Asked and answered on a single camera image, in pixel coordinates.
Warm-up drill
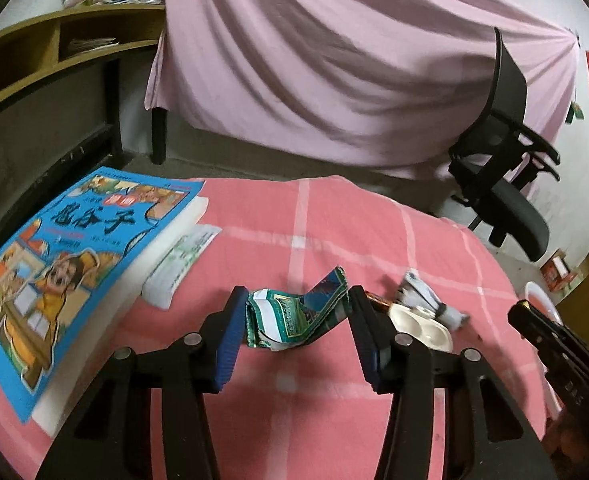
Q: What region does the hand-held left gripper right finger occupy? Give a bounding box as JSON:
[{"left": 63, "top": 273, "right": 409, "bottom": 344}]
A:
[{"left": 349, "top": 285, "right": 558, "bottom": 480}]

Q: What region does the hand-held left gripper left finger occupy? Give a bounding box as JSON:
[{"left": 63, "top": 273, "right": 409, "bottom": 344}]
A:
[{"left": 34, "top": 285, "right": 249, "bottom": 480}]

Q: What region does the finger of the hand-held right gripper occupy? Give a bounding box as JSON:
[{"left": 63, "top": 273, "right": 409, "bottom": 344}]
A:
[{"left": 507, "top": 300, "right": 583, "bottom": 356}]

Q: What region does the red bucket with white rim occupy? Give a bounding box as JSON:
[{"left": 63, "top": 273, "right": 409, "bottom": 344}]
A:
[{"left": 523, "top": 280, "right": 568, "bottom": 423}]

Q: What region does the small red brown wrapper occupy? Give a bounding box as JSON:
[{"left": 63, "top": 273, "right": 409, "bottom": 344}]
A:
[{"left": 366, "top": 291, "right": 393, "bottom": 313}]

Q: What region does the white plastic case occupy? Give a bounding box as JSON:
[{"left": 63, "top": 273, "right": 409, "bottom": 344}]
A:
[{"left": 389, "top": 304, "right": 454, "bottom": 352}]

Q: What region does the green blue wrapper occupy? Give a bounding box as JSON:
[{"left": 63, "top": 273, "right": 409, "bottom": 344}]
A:
[{"left": 244, "top": 267, "right": 353, "bottom": 351}]

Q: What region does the blue white wrapper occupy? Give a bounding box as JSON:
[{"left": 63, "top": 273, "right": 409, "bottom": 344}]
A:
[{"left": 396, "top": 270, "right": 471, "bottom": 332}]

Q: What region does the white green-print packet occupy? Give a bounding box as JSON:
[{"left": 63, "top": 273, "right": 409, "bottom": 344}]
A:
[{"left": 142, "top": 224, "right": 224, "bottom": 311}]

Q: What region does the person's right hand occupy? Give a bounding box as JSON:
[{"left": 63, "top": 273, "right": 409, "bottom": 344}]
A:
[{"left": 549, "top": 412, "right": 589, "bottom": 461}]

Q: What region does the red cardboard box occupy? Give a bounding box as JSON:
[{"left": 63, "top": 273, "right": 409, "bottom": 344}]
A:
[{"left": 541, "top": 255, "right": 578, "bottom": 291}]

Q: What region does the black office chair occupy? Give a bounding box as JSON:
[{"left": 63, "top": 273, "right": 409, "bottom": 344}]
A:
[{"left": 447, "top": 27, "right": 561, "bottom": 263}]

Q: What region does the pink checked tablecloth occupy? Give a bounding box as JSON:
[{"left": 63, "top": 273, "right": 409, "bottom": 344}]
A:
[{"left": 0, "top": 175, "right": 550, "bottom": 480}]

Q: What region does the blue illustrated book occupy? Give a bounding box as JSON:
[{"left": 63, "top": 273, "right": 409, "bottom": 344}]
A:
[{"left": 0, "top": 166, "right": 210, "bottom": 436}]

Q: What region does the hanging pink sheet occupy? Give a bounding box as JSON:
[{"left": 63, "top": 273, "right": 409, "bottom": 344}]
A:
[{"left": 143, "top": 0, "right": 580, "bottom": 183}]

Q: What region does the thin stack of papers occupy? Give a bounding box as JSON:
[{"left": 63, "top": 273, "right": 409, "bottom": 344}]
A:
[{"left": 64, "top": 36, "right": 120, "bottom": 58}]

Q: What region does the wooden desk with shelf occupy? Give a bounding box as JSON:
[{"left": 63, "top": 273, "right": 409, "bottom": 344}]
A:
[{"left": 0, "top": 2, "right": 168, "bottom": 271}]

